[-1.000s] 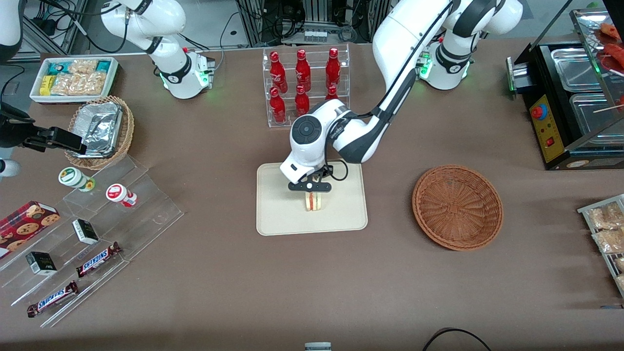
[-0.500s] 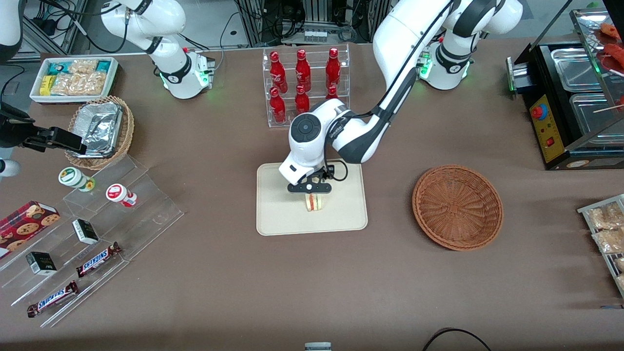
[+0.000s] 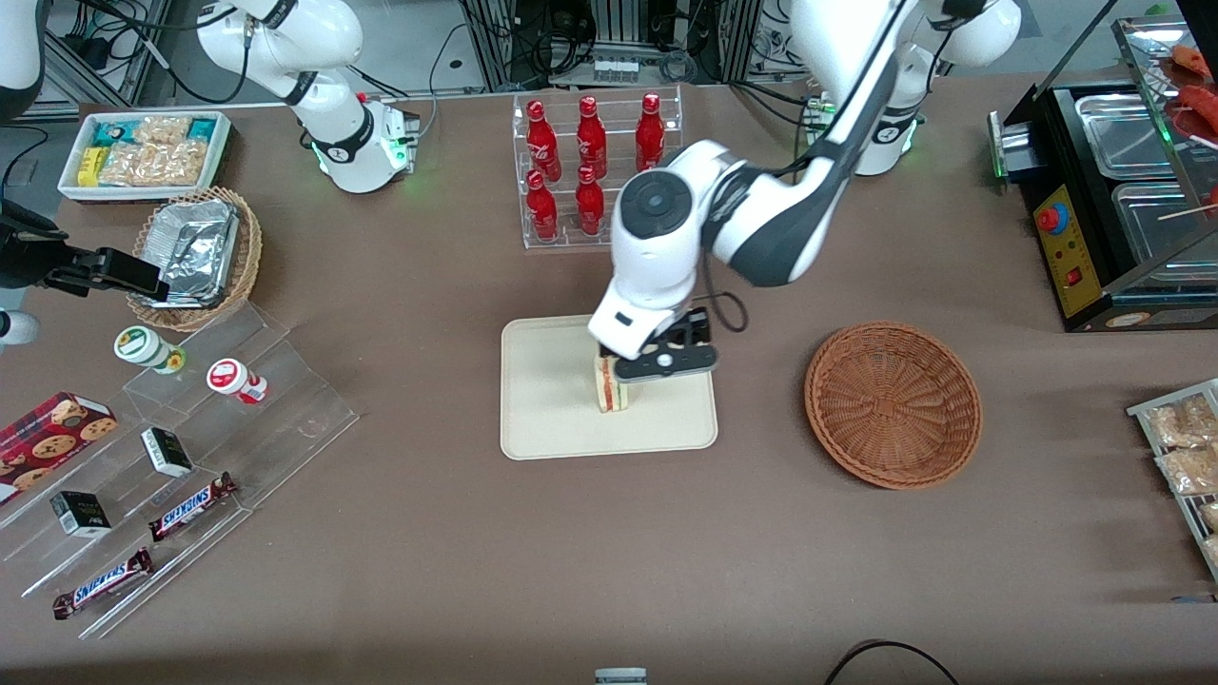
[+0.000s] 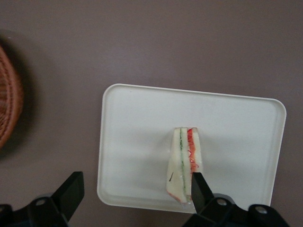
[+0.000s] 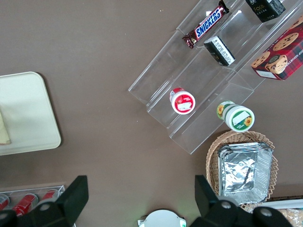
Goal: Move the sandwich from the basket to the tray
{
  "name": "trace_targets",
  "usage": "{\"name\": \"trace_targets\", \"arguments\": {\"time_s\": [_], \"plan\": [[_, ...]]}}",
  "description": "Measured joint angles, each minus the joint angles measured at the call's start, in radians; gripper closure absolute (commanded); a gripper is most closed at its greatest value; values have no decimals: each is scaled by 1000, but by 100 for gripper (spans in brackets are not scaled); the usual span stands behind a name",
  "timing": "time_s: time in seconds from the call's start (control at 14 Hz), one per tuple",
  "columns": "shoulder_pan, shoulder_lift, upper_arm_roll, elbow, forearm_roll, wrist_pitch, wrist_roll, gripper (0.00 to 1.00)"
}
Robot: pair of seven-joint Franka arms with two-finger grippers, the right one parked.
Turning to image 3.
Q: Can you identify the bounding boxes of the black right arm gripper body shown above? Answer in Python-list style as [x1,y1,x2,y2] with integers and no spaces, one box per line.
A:
[0,198,96,292]

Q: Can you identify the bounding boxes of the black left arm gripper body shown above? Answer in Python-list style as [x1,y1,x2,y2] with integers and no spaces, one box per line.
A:
[655,307,715,352]

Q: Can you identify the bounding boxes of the triangular sandwich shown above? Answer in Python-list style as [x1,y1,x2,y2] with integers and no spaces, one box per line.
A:
[595,354,636,415]

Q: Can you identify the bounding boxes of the beige plastic tray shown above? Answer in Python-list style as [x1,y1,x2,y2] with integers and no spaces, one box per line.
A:
[501,308,719,462]

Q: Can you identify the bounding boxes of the tan wicker basket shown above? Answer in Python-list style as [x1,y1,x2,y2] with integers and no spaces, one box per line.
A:
[126,186,264,333]

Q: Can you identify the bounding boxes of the brown round wicker basket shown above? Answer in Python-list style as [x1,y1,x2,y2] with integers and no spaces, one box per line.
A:
[804,322,984,492]

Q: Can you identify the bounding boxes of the silver foil container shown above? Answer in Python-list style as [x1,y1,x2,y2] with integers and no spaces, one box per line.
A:
[133,199,241,310]

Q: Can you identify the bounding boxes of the green label yogurt bottle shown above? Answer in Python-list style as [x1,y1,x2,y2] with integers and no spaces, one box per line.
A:
[113,325,187,376]

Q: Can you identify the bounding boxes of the white rectangular snack bin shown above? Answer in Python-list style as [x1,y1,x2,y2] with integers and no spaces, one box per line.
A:
[56,110,233,205]

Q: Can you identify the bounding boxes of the clear rice cracker bag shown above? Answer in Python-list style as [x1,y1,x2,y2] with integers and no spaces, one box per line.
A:
[98,141,208,188]
[131,115,193,147]

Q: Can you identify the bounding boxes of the clear acrylic bottle rack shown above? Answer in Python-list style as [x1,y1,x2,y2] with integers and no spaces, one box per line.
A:
[512,85,685,251]

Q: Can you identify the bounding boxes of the red label yogurt bottle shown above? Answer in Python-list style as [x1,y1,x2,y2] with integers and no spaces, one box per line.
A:
[206,358,269,406]

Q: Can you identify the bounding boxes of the red cola bottle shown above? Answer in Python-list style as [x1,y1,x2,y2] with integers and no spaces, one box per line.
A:
[525,169,560,243]
[575,166,607,238]
[525,99,563,183]
[576,95,609,181]
[635,92,667,174]

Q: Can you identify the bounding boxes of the small black box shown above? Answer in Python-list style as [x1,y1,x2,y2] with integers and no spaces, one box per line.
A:
[140,426,195,479]
[49,490,113,539]

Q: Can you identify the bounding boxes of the red cookie box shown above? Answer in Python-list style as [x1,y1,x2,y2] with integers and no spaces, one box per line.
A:
[0,391,120,506]

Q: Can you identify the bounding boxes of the clear acrylic step display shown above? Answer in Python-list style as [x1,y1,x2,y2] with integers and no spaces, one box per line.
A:
[0,302,362,641]

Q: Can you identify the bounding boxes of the snickers bar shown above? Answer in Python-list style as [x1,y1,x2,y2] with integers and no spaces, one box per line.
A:
[147,472,240,543]
[51,547,155,621]

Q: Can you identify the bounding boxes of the black food warmer machine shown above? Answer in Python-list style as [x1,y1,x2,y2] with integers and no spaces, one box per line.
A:
[988,14,1218,334]

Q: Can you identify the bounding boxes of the stainless steel pan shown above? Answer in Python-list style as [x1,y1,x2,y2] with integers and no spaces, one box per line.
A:
[1110,180,1218,269]
[1073,91,1186,181]

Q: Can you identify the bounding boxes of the red sausage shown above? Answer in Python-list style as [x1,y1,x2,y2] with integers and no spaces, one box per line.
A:
[1178,84,1218,146]

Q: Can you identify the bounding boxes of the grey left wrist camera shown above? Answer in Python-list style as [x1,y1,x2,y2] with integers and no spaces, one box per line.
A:
[611,343,721,385]

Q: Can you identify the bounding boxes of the aluminium frame rack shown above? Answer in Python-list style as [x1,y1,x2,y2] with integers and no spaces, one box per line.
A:
[455,0,764,92]

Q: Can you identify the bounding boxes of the black looped floor cable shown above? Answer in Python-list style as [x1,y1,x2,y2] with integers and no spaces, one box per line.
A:
[822,639,963,685]

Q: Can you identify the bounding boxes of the grey wire rack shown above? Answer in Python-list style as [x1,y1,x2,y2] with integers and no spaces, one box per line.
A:
[1127,378,1218,583]

